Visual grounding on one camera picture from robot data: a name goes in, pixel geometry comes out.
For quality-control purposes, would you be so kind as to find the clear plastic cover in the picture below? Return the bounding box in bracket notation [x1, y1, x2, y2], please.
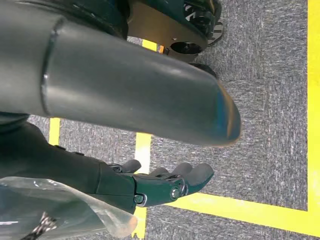
[0, 176, 139, 240]

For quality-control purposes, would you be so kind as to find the black braided cable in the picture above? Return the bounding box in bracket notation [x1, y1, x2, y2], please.
[21, 211, 57, 240]

